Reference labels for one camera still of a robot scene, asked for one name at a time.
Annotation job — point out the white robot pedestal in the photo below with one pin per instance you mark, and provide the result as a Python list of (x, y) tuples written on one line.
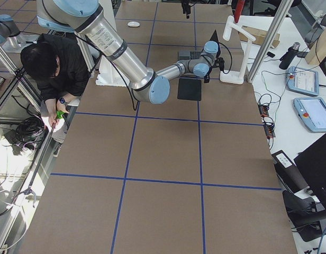
[(108, 75)]

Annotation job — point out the cardboard box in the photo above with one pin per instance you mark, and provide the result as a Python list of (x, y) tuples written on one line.
[(260, 35)]

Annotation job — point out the white computer mouse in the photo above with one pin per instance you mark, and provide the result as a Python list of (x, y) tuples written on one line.
[(133, 24)]

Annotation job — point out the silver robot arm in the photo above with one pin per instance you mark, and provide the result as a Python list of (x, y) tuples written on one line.
[(87, 18)]

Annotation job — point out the grey laptop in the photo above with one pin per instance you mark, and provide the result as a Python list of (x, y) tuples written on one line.
[(190, 55)]

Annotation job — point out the upper teach pendant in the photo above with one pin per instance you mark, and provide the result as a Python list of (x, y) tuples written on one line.
[(302, 81)]

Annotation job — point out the black mouse pad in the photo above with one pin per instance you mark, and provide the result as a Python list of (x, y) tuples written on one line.
[(189, 89)]

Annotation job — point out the lower teach pendant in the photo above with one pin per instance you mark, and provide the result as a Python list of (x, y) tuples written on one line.
[(312, 111)]

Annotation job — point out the person in black jacket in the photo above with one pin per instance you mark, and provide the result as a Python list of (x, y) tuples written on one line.
[(59, 69)]

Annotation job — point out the black power strip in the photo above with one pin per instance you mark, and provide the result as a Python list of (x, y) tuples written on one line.
[(267, 121)]

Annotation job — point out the black water bottle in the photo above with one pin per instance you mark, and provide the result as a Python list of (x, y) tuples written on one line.
[(288, 57)]

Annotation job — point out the black labelled box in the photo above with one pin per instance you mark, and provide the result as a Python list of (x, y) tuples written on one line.
[(288, 172)]

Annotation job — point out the long reacher grabber tool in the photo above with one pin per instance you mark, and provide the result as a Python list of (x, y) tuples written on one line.
[(35, 166)]

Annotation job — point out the black monitor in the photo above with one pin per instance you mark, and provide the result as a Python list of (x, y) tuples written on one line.
[(312, 165)]

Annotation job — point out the aluminium frame post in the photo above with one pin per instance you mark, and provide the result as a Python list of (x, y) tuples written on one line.
[(283, 9)]

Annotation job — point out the red cylinder object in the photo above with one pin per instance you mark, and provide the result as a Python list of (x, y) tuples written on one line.
[(239, 8)]

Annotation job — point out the teach pendant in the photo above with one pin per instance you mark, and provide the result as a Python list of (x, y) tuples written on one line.
[(312, 111), (302, 81)]

